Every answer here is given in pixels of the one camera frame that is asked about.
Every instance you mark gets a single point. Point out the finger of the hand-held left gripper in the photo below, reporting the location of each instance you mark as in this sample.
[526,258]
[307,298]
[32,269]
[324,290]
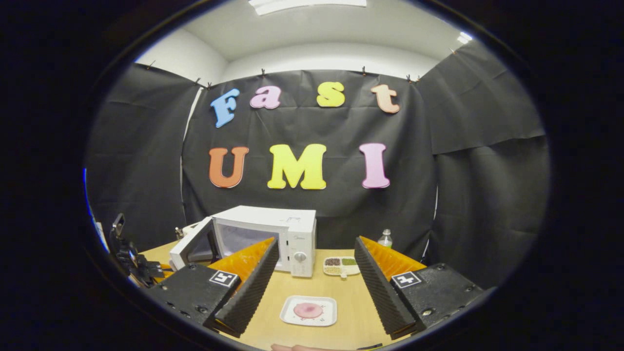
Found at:
[155,269]

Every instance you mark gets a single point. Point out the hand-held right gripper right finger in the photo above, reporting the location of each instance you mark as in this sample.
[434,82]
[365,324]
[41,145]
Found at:
[380,292]

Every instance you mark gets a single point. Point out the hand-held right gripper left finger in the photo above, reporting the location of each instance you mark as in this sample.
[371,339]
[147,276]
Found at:
[253,287]

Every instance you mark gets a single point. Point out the pink ham slice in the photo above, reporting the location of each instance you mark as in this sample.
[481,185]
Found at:
[308,310]

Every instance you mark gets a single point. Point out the white square plate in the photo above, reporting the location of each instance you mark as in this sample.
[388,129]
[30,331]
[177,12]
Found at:
[322,320]

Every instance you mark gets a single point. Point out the white microwave oven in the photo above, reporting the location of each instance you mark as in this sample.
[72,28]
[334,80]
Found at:
[302,234]

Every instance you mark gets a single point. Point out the white and blue sign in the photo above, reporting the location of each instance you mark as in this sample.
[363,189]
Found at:
[101,236]

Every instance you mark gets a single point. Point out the white divided dish with beans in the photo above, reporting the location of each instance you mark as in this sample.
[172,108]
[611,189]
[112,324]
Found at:
[336,269]

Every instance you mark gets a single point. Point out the white toaster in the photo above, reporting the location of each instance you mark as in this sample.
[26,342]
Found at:
[187,229]

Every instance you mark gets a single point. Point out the green label drink bottle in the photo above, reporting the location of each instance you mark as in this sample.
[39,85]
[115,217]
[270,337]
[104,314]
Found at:
[385,240]

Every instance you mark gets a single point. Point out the row of cloth clips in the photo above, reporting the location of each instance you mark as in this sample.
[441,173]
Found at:
[263,73]

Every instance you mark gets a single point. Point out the small ceiling light panel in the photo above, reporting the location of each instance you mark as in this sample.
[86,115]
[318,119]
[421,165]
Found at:
[464,37]

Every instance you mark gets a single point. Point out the long ceiling light panel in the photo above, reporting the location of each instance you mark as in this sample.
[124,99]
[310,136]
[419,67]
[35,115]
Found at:
[302,5]

